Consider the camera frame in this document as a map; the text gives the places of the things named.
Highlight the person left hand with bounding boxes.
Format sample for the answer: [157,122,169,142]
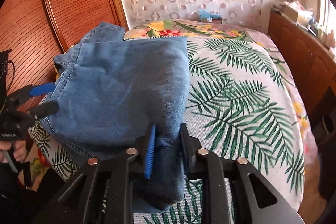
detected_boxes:
[0,140,27,163]

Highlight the blue tissue box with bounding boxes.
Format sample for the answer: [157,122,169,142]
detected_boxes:
[198,10,227,24]

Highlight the floral bed sheet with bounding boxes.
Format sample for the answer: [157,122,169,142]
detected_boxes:
[124,20,318,165]

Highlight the blue denim jeans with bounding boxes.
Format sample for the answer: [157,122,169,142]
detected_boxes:
[42,23,190,213]

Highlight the cardboard box on sideboard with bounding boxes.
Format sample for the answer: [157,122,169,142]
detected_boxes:
[282,3,313,27]

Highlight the wooden slatted wardrobe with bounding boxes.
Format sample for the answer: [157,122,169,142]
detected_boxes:
[1,0,127,93]

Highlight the window with wooden frame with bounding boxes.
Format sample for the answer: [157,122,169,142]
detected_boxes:
[317,0,335,33]

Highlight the palm leaf print blanket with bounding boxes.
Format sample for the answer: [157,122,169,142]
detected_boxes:
[27,35,306,224]

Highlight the wooden sideboard cabinet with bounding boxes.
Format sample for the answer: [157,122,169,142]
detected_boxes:
[267,9,336,204]

